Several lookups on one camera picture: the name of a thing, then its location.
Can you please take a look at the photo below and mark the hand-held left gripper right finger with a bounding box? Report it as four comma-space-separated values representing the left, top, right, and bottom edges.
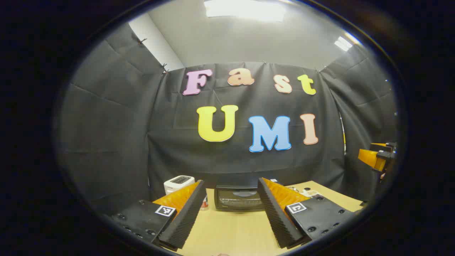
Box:
257, 177, 358, 249

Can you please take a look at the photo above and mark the black electric oven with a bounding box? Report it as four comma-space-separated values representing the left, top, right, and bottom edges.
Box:
214, 185, 265, 213

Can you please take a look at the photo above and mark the ceiling light panel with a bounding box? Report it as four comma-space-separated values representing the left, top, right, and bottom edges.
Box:
334, 34, 360, 52
204, 0, 287, 22

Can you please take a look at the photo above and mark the white toaster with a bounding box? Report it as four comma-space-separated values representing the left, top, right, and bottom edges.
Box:
164, 175, 195, 195

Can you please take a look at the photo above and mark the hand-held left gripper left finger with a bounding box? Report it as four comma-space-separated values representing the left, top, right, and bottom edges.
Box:
107, 180, 207, 250

